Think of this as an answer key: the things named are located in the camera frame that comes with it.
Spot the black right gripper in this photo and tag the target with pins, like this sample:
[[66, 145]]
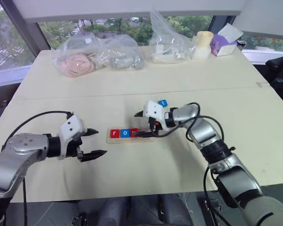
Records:
[[154, 126]]

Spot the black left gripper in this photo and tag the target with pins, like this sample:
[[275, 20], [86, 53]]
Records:
[[73, 148]]

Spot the red letter block b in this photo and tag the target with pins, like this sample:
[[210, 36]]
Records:
[[133, 131]]

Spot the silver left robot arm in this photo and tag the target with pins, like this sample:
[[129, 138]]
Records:
[[21, 146]]

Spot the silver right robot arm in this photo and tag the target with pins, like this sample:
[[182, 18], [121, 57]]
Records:
[[202, 131]]

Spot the wooden letter tray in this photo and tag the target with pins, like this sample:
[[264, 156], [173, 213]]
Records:
[[132, 140]]

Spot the blue letter block o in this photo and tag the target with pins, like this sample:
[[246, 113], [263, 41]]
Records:
[[124, 133]]

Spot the red letter block r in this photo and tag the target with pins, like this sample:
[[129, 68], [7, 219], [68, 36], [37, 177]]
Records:
[[114, 133]]

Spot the blue letter block t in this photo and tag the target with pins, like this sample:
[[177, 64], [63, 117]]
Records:
[[162, 103]]

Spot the plastic bag with grey items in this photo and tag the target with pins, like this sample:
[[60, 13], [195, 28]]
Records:
[[125, 56]]

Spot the plastic bag with pink cloth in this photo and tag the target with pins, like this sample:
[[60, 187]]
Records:
[[77, 61]]

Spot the tall clear plastic bag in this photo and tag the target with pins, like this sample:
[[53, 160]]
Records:
[[169, 44]]

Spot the cream plastic container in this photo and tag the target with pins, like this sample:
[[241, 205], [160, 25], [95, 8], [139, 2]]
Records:
[[202, 44]]

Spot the purple tissue box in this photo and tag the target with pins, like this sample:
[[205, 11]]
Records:
[[222, 44]]

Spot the small black round object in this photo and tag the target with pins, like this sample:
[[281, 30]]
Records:
[[241, 43]]

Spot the black chair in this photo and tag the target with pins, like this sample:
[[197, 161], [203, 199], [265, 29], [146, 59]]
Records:
[[279, 70]]

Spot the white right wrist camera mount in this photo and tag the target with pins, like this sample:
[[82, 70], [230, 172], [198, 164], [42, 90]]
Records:
[[154, 110]]

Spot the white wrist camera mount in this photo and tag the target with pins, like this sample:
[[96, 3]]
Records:
[[154, 110], [70, 127]]

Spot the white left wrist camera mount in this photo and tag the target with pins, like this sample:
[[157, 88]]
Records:
[[70, 127]]

